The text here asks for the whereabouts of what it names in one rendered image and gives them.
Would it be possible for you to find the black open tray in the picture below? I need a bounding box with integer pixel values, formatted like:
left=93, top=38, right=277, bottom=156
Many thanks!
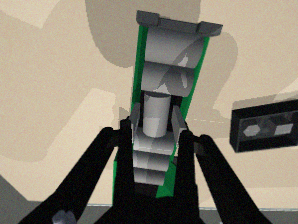
left=229, top=99, right=298, bottom=153

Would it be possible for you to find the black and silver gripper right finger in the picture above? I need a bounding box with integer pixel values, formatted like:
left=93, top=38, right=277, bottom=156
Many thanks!
left=171, top=105, right=272, bottom=224

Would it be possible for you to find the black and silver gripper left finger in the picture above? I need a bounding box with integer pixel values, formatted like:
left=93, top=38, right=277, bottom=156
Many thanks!
left=18, top=102, right=140, bottom=224

